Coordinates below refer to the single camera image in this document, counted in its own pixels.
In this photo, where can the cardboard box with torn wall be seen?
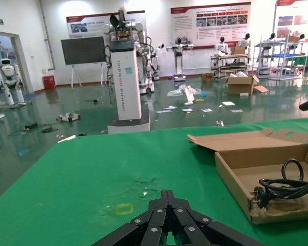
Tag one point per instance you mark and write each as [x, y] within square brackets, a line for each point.
[231, 179]

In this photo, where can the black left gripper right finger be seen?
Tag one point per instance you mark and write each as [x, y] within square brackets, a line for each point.
[195, 225]

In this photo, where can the blue white booklet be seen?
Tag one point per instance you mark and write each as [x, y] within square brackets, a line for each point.
[169, 107]
[207, 110]
[187, 110]

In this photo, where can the white tower robot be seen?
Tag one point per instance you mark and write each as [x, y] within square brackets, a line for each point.
[125, 84]

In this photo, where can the white wall poster with photo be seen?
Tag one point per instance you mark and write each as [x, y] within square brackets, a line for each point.
[92, 25]

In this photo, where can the white paper pad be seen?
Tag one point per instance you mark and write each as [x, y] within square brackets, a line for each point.
[228, 103]

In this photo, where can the white robot with black head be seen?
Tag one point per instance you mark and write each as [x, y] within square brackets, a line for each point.
[222, 47]
[245, 42]

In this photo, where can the clear plastic bag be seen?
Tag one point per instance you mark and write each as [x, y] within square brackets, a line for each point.
[174, 92]

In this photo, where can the small closed cardboard box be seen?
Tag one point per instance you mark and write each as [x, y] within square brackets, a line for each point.
[207, 77]

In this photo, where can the white humanoid robot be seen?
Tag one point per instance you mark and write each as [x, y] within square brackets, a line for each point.
[10, 82]

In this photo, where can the small white robot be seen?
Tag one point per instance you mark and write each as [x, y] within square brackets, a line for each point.
[157, 59]

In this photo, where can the white red leaning carton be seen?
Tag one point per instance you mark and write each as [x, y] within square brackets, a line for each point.
[188, 94]

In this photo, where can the green tablecloth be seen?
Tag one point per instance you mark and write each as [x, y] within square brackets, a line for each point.
[79, 179]

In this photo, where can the yellow tape square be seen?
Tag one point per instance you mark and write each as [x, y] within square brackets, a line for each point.
[116, 209]

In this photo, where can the white robot with spread arms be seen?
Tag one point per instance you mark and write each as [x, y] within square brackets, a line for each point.
[179, 64]

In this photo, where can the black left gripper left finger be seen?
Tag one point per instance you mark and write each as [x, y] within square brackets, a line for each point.
[143, 225]

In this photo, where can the metal trolley with shelves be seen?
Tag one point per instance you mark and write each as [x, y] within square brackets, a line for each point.
[229, 67]

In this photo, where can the large open cardboard box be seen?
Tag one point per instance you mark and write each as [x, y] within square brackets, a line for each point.
[240, 85]

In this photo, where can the tall wall poster with photos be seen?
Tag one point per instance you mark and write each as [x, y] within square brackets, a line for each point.
[297, 15]

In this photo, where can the black display screen on stand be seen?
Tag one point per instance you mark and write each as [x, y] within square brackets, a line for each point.
[82, 50]

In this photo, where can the wide red white wall poster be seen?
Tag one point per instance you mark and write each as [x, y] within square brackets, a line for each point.
[190, 25]

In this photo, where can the metal shelving rack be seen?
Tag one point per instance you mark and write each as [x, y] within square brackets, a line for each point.
[285, 55]

